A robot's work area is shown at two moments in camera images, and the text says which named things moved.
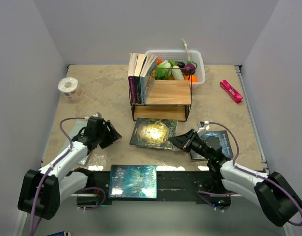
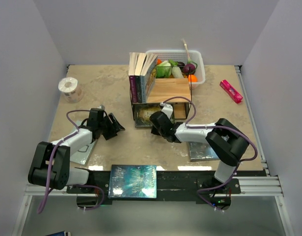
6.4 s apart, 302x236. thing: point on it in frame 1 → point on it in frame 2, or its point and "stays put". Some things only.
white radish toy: (177, 73) stays put
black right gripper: (184, 140) → (154, 130)
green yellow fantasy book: (154, 133) → (143, 112)
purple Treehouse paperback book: (132, 82) stays put
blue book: (133, 181) stays put
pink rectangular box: (226, 87) stays put
